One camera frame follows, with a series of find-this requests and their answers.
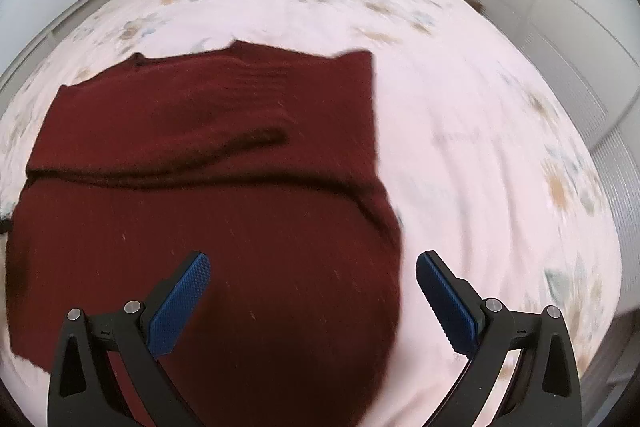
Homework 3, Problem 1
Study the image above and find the dark red knit sweater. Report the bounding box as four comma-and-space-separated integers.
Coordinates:
7, 39, 405, 427

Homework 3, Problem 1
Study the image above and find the floral bed cover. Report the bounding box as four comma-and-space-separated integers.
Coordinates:
0, 0, 626, 427

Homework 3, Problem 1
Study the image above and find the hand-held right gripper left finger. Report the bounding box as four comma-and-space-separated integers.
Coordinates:
47, 251, 211, 427

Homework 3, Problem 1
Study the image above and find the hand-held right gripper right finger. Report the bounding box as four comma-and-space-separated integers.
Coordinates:
416, 251, 583, 427

